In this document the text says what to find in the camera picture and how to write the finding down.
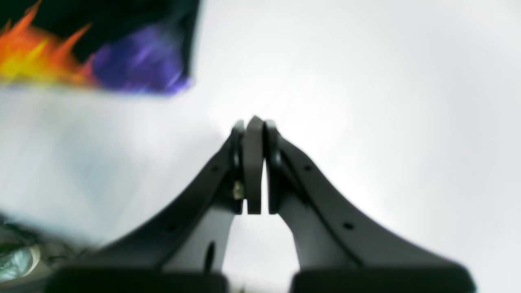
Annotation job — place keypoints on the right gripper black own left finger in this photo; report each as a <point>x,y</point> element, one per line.
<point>179,250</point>

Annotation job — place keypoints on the silver table grommet left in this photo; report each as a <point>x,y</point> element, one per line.
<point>17,260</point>

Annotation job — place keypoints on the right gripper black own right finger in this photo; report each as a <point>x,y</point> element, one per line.
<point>339,248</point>

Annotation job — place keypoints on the black T-shirt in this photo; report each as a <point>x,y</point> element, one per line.
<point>128,46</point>

